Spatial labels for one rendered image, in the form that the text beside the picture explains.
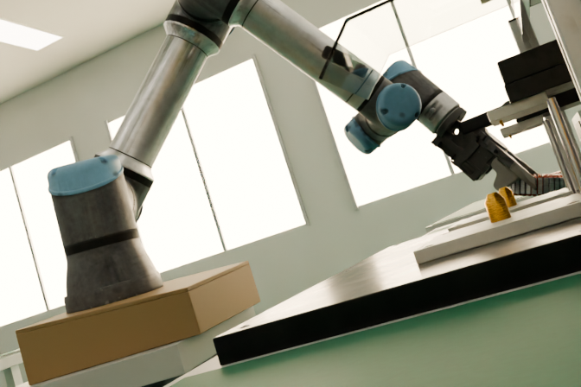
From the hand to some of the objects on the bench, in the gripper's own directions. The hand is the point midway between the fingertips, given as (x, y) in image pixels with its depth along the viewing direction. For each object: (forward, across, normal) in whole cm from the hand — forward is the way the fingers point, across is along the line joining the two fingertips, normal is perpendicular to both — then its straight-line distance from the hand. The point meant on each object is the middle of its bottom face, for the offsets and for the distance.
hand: (541, 183), depth 114 cm
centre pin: (+1, +59, 0) cm, 59 cm away
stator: (+1, 0, -2) cm, 2 cm away
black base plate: (+4, +47, -2) cm, 47 cm away
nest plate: (+2, +59, -1) cm, 59 cm away
